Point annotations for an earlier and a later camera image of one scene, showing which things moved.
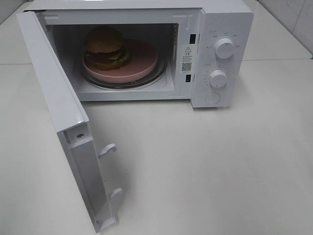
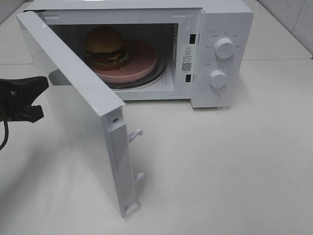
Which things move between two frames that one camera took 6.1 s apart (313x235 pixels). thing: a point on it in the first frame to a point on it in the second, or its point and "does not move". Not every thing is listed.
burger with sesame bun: x=104 y=48 does not move
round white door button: x=212 y=99 does not move
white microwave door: x=71 y=121 to x=94 y=105
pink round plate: x=143 y=58 does not move
